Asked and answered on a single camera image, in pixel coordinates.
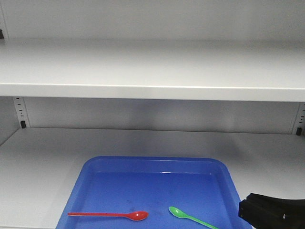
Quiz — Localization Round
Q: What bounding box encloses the upper cabinet shelf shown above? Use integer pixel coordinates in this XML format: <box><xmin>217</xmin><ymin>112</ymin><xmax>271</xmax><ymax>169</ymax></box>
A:
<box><xmin>0</xmin><ymin>39</ymin><xmax>305</xmax><ymax>102</ymax></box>

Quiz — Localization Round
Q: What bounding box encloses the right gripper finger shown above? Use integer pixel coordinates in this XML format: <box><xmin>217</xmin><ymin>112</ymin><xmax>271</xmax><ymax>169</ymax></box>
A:
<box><xmin>238</xmin><ymin>193</ymin><xmax>305</xmax><ymax>229</ymax></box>

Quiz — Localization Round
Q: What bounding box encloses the red plastic spoon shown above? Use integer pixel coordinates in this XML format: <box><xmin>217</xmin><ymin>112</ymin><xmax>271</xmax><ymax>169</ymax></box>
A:
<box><xmin>68</xmin><ymin>211</ymin><xmax>149</xmax><ymax>221</ymax></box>

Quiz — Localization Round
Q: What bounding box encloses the blue plastic tray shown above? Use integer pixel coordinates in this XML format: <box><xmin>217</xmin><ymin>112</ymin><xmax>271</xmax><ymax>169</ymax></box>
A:
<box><xmin>57</xmin><ymin>156</ymin><xmax>250</xmax><ymax>229</ymax></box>

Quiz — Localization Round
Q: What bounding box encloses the green plastic spoon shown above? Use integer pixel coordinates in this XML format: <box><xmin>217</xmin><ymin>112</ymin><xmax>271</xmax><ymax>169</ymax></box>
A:
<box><xmin>169</xmin><ymin>206</ymin><xmax>218</xmax><ymax>229</ymax></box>

